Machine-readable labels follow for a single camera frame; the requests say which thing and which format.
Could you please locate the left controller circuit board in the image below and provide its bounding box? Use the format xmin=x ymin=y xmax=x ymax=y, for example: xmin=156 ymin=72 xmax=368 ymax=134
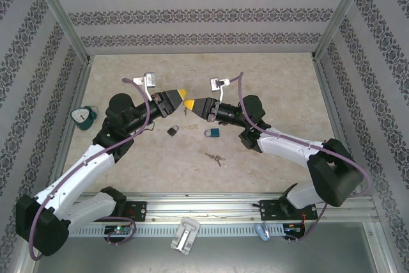
xmin=104 ymin=224 xmax=132 ymax=235

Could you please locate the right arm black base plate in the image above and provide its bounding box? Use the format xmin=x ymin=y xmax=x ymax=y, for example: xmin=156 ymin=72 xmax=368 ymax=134
xmin=260 ymin=199 xmax=319 ymax=222

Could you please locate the aluminium side rail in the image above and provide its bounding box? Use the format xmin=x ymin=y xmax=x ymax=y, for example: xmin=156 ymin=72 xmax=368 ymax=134
xmin=314 ymin=57 xmax=364 ymax=196
xmin=43 ymin=57 xmax=93 ymax=199

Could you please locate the slotted grey cable duct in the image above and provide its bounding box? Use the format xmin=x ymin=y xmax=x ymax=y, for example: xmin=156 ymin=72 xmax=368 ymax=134
xmin=63 ymin=223 xmax=304 ymax=238

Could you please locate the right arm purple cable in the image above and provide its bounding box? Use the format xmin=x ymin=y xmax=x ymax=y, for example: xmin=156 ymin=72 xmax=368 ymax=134
xmin=238 ymin=72 xmax=373 ymax=244

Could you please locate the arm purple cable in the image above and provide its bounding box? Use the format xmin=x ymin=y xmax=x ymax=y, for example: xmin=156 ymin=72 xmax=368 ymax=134
xmin=238 ymin=72 xmax=373 ymax=244
xmin=28 ymin=77 xmax=151 ymax=260

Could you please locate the aluminium frame post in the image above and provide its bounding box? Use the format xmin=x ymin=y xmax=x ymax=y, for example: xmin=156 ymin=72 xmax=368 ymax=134
xmin=313 ymin=0 xmax=374 ymax=61
xmin=27 ymin=0 xmax=92 ymax=65

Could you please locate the white plastic bracket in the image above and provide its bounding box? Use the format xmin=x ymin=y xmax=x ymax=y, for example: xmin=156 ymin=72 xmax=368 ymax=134
xmin=170 ymin=217 xmax=201 ymax=256

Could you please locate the blue padlock key bunch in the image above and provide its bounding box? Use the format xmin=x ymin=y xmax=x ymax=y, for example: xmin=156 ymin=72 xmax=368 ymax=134
xmin=204 ymin=152 xmax=227 ymax=168

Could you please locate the light blue clip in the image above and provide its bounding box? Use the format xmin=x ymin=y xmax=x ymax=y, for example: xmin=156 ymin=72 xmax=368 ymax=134
xmin=254 ymin=222 xmax=272 ymax=241

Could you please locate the aluminium mounting rail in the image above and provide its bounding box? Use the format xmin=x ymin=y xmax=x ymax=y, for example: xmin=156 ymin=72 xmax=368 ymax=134
xmin=30 ymin=191 xmax=380 ymax=222

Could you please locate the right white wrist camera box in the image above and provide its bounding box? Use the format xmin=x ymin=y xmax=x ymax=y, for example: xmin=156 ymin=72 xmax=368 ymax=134
xmin=209 ymin=77 xmax=231 ymax=101

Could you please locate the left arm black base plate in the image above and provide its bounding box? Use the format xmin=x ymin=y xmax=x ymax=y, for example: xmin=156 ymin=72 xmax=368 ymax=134
xmin=114 ymin=201 xmax=148 ymax=222

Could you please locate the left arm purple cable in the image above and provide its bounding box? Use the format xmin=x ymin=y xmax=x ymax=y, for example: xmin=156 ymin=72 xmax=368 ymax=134
xmin=28 ymin=77 xmax=151 ymax=260

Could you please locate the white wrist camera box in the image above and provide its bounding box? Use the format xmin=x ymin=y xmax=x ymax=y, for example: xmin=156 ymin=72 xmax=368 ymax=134
xmin=132 ymin=72 xmax=157 ymax=95
xmin=209 ymin=77 xmax=231 ymax=101

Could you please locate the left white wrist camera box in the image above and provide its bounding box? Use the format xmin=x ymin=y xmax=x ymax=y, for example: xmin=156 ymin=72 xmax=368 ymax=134
xmin=132 ymin=72 xmax=157 ymax=95

